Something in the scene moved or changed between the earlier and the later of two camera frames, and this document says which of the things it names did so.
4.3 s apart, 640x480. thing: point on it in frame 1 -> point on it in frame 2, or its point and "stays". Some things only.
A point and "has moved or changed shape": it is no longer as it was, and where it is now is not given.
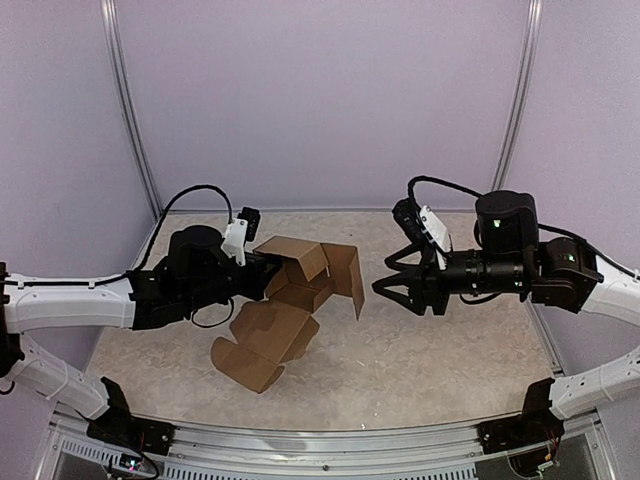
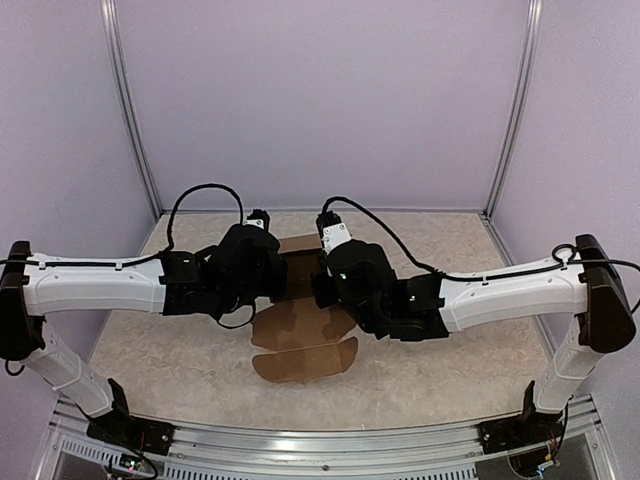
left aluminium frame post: [109, 12] stays
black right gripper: [424, 283] -> [321, 297]
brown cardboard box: [266, 333] has moved or changed shape
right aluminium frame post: [518, 104] stays
